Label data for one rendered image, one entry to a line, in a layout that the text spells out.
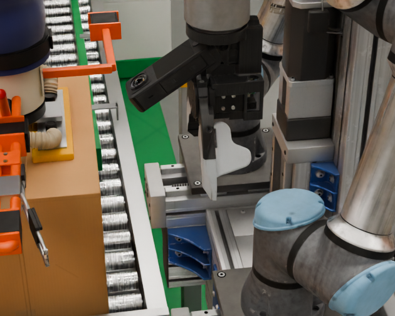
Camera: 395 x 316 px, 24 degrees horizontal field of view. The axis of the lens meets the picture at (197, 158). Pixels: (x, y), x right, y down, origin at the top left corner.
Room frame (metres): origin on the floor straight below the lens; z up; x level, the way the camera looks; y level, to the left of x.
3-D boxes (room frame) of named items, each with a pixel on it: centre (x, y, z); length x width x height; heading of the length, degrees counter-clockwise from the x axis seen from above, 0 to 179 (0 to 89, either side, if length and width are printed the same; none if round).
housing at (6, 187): (1.53, 0.39, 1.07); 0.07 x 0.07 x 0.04; 9
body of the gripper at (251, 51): (0.96, -0.03, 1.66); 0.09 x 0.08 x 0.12; 99
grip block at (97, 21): (2.32, 0.26, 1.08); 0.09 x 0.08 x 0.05; 99
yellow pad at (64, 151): (2.00, 0.37, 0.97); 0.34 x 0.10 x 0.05; 9
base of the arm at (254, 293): (1.23, -0.15, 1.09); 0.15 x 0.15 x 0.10
